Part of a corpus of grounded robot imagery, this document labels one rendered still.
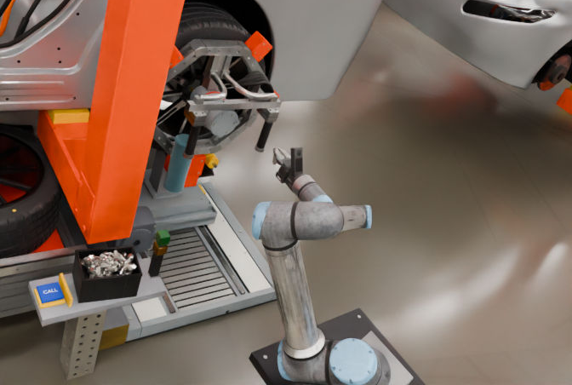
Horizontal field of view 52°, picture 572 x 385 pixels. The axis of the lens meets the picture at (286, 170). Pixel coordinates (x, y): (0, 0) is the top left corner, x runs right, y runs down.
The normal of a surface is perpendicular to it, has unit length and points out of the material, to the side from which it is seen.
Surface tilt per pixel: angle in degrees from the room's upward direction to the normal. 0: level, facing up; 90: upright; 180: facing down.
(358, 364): 40
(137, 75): 90
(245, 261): 0
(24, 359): 0
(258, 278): 0
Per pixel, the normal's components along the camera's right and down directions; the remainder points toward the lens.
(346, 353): -0.20, -0.45
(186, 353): 0.31, -0.78
